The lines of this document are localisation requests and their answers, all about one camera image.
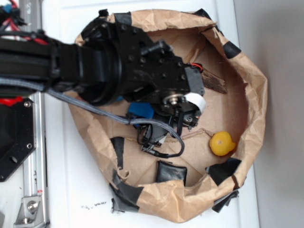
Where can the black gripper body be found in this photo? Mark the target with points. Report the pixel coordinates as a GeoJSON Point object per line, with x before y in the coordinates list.
{"type": "Point", "coordinates": [151, 73]}

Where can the blue rectangular block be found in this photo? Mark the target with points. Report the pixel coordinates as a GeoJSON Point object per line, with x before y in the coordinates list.
{"type": "Point", "coordinates": [144, 110]}

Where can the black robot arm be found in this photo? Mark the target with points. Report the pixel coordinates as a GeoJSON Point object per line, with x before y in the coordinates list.
{"type": "Point", "coordinates": [115, 60]}

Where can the dark brown wood piece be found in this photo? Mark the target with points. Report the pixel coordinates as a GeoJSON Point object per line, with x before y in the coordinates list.
{"type": "Point", "coordinates": [213, 82]}

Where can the yellow rubber duck toy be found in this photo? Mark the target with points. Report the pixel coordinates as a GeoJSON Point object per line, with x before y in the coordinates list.
{"type": "Point", "coordinates": [221, 143]}

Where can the black leather pouch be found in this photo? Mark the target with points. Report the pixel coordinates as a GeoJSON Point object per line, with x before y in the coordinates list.
{"type": "Point", "coordinates": [168, 172]}

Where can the brown paper bag tray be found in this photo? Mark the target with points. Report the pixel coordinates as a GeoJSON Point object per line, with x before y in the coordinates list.
{"type": "Point", "coordinates": [131, 173]}

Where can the white plastic tray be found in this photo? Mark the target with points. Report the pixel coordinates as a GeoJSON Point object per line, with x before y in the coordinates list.
{"type": "Point", "coordinates": [79, 196]}

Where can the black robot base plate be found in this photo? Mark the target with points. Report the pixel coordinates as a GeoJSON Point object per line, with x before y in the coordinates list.
{"type": "Point", "coordinates": [16, 136]}

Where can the aluminium extrusion rail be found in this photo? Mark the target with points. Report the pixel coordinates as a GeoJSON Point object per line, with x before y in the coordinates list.
{"type": "Point", "coordinates": [35, 166]}

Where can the metal corner bracket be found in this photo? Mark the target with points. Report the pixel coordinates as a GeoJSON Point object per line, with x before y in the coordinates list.
{"type": "Point", "coordinates": [30, 213]}

